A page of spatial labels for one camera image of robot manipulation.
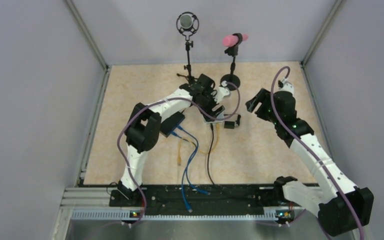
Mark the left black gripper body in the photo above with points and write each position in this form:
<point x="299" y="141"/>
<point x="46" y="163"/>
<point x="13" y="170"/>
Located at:
<point x="210" y="104"/>

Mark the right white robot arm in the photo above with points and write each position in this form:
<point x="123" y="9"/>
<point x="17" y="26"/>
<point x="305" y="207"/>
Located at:
<point x="340" y="206"/>

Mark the black power adapter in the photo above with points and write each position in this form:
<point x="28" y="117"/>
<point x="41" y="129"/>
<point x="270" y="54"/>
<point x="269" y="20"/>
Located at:
<point x="229" y="125"/>

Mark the black network switch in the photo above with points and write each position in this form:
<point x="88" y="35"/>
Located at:
<point x="170" y="124"/>

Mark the blue ethernet cable short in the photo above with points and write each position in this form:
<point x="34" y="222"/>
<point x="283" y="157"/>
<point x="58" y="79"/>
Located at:
<point x="190" y="160"/>

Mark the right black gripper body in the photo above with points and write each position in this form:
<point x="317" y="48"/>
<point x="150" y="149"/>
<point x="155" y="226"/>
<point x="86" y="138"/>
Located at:
<point x="266" y="111"/>

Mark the black round-base microphone stand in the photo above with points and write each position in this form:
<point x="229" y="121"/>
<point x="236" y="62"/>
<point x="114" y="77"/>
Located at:
<point x="231" y="77"/>

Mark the white network switch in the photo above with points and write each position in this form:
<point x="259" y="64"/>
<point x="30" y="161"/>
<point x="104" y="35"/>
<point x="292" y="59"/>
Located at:
<point x="223" y="116"/>

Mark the white slotted cable duct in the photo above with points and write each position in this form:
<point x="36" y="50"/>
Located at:
<point x="270" y="214"/>

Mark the blue ethernet cable long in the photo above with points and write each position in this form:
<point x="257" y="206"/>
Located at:
<point x="182" y="185"/>

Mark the grey studio microphone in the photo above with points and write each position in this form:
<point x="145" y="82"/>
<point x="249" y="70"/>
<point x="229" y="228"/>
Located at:
<point x="187" y="24"/>

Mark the pink foam microphone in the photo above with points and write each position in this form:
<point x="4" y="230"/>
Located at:
<point x="233" y="39"/>

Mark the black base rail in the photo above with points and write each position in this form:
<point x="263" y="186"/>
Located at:
<point x="224" y="200"/>

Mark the black tripod microphone stand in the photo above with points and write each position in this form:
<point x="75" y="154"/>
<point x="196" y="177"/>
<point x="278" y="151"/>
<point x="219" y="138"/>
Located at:
<point x="188" y="67"/>

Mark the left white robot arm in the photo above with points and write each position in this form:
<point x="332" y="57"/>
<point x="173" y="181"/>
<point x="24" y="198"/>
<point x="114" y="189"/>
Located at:
<point x="144" y="125"/>

